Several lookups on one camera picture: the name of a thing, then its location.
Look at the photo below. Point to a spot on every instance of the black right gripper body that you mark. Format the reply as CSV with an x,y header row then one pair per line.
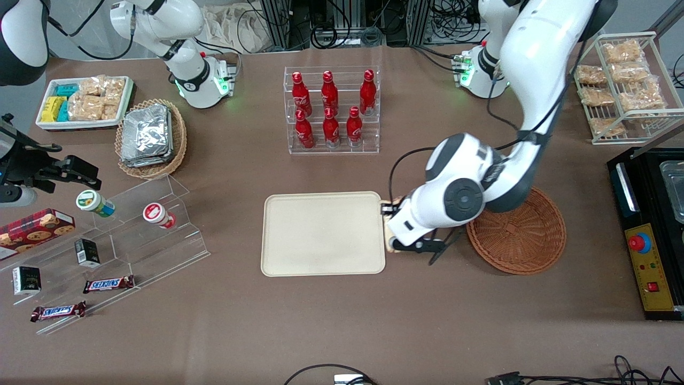
x,y
25,164

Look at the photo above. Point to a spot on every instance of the triangular sandwich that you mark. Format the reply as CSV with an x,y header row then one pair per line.
x,y
390,238

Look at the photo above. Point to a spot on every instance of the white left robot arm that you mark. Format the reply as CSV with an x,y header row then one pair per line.
x,y
539,53

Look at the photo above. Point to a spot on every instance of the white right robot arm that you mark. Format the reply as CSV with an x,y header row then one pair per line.
x,y
187,64

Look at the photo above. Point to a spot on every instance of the white rectangular snack tray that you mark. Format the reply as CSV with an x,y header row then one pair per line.
x,y
48,125

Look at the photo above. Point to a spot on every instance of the beige rectangular tray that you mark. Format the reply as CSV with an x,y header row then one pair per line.
x,y
323,234

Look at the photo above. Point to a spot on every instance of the round brown wicker basket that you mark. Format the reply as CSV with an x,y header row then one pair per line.
x,y
523,240

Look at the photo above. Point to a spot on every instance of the oval light wicker basket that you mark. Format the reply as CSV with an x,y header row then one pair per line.
x,y
179,139

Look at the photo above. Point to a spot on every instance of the green lid yogurt cup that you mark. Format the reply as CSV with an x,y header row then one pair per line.
x,y
93,202

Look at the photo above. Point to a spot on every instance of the red tartan cookie box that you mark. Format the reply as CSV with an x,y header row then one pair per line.
x,y
35,230

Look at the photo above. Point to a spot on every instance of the yellow snack packet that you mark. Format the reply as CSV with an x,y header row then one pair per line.
x,y
52,109

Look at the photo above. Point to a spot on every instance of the teal snack packet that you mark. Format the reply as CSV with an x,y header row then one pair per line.
x,y
63,111
67,90

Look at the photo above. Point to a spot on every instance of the clear rice cracker pack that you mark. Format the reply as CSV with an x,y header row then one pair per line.
x,y
84,108
110,112
115,91
92,86

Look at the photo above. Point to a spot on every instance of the clear acrylic bottle rack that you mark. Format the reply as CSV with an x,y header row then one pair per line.
x,y
368,136

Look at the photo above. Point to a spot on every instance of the silver foil packet stack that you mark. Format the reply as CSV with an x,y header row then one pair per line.
x,y
145,133

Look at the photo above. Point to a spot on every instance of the small black carton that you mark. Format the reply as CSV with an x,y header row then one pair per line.
x,y
26,280
87,253

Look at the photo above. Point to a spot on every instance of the red cola bottle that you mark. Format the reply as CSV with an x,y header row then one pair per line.
x,y
329,93
354,129
301,96
367,93
331,131
304,133

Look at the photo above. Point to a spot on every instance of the red lid yogurt cup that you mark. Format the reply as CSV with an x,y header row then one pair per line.
x,y
156,214

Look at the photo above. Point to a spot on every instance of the clear acrylic step shelf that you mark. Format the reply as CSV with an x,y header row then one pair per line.
x,y
133,246

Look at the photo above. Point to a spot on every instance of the brown snickers bar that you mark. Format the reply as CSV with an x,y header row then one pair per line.
x,y
57,312
108,284

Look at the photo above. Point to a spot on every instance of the beige cloth bag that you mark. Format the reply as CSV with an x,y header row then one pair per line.
x,y
235,27

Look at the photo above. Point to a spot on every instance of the bagged brown pastry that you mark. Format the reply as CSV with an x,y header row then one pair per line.
x,y
622,52
596,96
591,75
629,72
606,126
641,97

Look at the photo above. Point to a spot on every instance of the black yellow control box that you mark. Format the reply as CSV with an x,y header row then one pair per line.
x,y
649,278

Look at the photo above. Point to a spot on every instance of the clear plastic container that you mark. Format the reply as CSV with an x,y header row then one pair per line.
x,y
674,187

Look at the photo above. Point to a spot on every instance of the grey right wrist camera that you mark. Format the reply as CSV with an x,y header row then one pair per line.
x,y
16,196

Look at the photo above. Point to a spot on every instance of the aluminium frame rack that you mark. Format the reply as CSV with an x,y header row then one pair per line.
x,y
342,21

